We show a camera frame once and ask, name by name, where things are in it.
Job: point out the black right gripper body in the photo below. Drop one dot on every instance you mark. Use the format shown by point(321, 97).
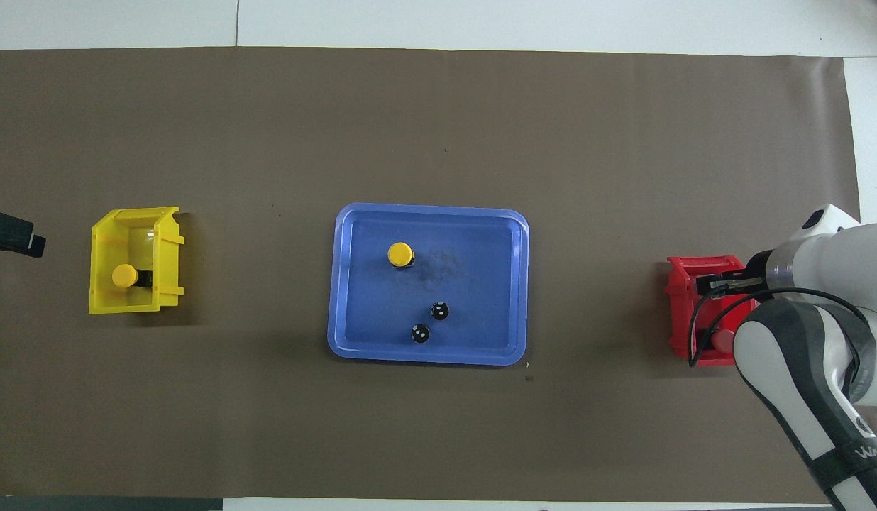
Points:
point(758, 270)

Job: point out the red push button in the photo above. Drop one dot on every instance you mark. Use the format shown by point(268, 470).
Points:
point(724, 339)

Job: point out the yellow push button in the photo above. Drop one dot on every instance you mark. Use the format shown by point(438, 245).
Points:
point(125, 275)
point(400, 254)

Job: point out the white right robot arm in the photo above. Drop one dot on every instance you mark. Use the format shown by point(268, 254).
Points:
point(800, 355)

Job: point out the red plastic storage bin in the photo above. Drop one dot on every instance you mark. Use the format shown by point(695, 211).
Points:
point(726, 316)

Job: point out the yellow plastic storage bin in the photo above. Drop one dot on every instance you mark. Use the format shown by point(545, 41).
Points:
point(137, 241)

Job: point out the black cylindrical capacitor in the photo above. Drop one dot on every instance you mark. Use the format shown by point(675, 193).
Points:
point(439, 310)
point(419, 333)

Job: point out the brown paper table mat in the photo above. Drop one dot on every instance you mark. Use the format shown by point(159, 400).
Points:
point(438, 128)

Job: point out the blue plastic tray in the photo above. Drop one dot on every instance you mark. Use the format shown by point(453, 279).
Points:
point(382, 305)

